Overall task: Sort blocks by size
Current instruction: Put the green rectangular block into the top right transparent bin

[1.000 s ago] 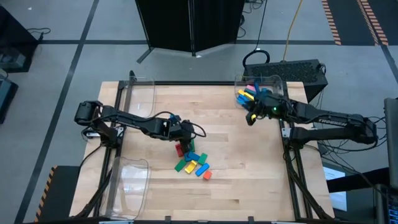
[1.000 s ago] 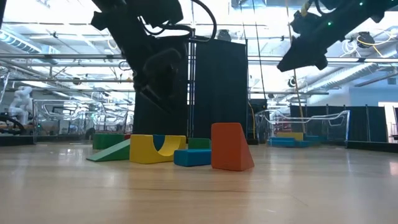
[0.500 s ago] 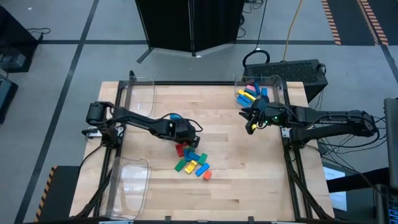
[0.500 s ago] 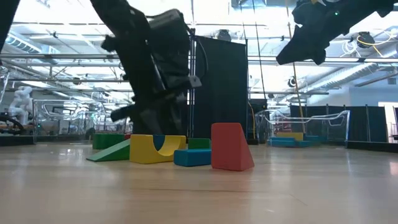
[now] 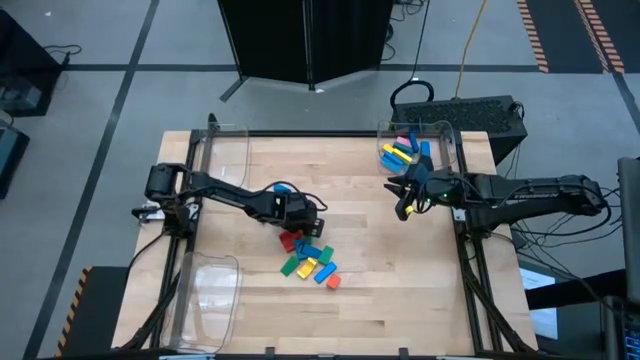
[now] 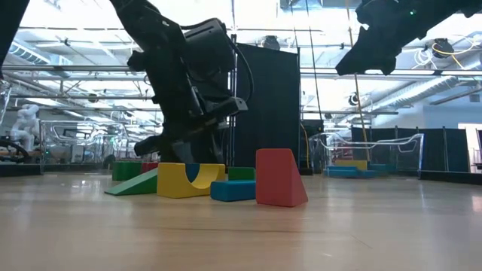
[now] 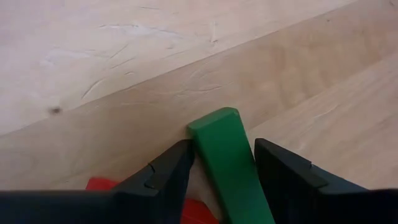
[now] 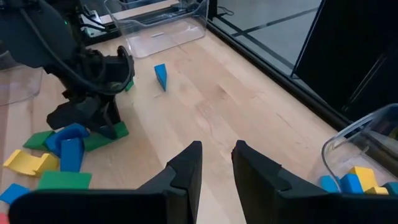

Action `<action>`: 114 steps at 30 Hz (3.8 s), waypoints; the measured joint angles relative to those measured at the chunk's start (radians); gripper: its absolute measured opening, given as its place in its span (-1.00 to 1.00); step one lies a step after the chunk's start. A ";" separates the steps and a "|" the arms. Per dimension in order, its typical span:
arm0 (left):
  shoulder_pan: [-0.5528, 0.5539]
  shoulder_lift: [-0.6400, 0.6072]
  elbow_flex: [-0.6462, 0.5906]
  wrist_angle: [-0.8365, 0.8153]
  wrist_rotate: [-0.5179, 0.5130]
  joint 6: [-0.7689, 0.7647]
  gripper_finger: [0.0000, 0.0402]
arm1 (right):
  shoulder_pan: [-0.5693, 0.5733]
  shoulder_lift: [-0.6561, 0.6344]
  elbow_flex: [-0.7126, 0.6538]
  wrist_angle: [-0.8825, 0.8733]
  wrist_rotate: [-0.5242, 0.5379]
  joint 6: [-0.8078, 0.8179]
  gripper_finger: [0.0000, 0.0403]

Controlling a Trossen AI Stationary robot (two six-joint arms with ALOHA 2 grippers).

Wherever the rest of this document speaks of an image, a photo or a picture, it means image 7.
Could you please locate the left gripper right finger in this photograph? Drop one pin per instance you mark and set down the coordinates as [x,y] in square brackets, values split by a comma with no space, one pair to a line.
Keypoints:
[311,202]

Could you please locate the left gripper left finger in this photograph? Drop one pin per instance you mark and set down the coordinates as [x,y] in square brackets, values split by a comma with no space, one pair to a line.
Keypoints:
[93,208]

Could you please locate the green rectangular block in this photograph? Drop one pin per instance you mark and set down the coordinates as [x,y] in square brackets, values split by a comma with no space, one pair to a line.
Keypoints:
[227,161]

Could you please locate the red arch block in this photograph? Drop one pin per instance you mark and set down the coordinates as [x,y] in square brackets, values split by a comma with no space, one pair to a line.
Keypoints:
[199,213]

